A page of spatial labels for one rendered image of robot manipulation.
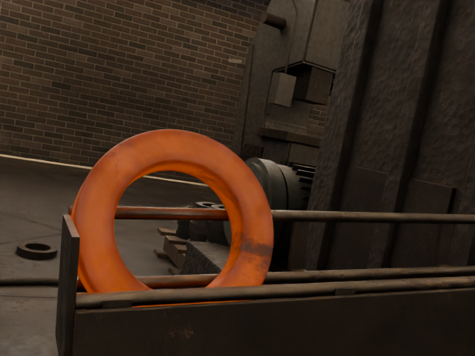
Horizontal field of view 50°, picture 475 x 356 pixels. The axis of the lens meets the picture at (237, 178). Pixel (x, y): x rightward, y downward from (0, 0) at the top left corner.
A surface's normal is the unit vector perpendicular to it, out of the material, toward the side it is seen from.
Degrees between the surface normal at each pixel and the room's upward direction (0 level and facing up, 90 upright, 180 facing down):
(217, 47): 90
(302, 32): 90
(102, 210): 67
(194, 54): 90
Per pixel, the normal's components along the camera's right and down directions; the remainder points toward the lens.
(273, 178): 0.41, -0.59
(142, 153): 0.41, -0.26
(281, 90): 0.55, 0.18
